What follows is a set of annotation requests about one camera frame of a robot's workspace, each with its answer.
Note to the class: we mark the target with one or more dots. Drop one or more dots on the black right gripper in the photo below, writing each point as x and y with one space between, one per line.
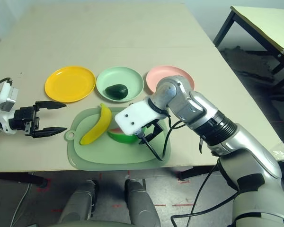
157 125

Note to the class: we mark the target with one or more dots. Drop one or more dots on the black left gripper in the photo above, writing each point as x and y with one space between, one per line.
23 118

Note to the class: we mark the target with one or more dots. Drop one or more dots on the toy watermelon slice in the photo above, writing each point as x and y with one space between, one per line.
118 136

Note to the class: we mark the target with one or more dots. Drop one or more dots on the yellow toy banana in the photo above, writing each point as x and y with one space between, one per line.
99 127

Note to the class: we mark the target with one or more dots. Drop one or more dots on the dark green toy avocado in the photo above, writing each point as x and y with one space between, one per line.
117 91

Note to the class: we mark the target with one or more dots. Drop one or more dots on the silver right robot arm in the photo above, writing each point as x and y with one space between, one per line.
227 132

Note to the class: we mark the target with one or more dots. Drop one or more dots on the light green cutting board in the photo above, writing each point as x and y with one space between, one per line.
123 153

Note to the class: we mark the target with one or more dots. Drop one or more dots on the yellow plastic plate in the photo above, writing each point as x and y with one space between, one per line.
69 84

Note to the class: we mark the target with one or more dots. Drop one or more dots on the pink plastic plate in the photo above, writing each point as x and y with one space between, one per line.
161 73

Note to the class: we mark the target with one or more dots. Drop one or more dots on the mint green plastic plate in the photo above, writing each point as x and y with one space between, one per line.
123 78

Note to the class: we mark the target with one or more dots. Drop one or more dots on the grey robot right leg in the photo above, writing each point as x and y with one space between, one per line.
142 205

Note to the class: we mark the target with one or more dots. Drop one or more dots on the grey robot leg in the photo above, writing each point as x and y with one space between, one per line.
142 205
79 203

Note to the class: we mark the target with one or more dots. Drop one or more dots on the grey robot left leg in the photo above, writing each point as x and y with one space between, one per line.
79 203

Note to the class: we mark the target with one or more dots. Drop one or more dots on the pale grey robot torso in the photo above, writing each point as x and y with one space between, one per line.
90 224

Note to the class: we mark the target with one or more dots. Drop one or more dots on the clear plastic bag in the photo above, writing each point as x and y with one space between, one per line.
282 153

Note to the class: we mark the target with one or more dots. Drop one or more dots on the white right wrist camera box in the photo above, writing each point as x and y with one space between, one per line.
137 116

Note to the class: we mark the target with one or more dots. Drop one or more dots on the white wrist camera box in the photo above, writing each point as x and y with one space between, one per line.
6 97
137 116

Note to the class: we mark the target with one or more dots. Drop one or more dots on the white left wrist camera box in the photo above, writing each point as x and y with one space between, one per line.
6 97

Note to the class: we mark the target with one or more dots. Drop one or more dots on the side table with black frame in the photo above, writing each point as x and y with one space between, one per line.
262 23

